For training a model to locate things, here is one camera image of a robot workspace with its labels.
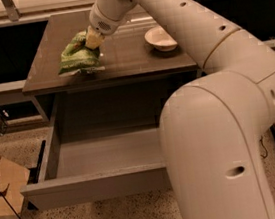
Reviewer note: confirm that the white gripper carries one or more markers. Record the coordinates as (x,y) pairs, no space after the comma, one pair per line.
(101,21)

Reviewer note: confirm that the green jalapeno chip bag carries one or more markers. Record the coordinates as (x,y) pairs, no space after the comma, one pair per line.
(77,56)

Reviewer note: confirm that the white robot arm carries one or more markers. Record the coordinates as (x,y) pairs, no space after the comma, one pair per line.
(210,127)

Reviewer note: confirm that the grey cabinet with counter top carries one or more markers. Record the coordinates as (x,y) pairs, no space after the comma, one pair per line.
(125,56)

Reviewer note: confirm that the grey open top drawer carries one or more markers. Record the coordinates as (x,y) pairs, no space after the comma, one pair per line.
(102,144)

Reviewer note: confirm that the white paper bowl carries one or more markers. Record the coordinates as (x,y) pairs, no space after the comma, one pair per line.
(160,39)

